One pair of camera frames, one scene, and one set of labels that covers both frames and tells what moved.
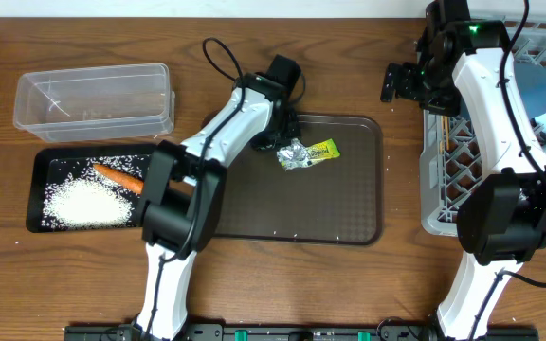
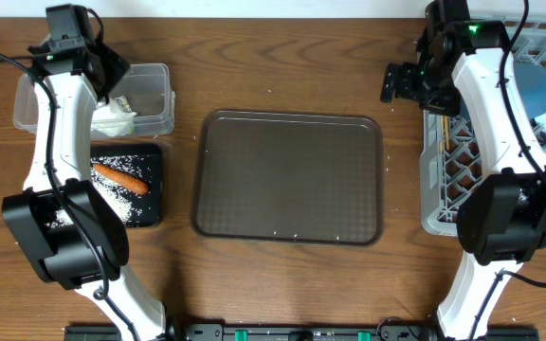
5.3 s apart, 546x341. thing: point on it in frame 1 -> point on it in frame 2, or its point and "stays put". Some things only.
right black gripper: [448, 105] stays put
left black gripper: [263, 143] -> [114, 66]
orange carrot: [121, 177] stays put
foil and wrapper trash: [294, 155] -> [123, 103]
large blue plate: [539, 88] stays put
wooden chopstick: [446, 132] stays put
